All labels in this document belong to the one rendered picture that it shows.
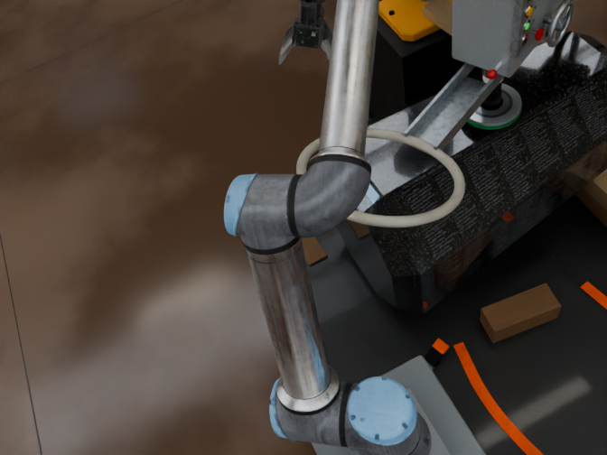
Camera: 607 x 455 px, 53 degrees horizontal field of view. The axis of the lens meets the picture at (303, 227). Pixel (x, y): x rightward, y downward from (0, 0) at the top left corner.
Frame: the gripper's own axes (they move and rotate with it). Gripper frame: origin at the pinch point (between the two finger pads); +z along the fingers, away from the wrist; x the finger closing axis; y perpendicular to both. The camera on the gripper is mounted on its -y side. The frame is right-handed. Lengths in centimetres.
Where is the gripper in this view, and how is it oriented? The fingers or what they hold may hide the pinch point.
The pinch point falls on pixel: (308, 68)
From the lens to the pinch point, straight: 167.6
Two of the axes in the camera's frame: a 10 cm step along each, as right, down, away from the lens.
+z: -0.6, 7.8, 6.2
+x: 9.8, 1.6, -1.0
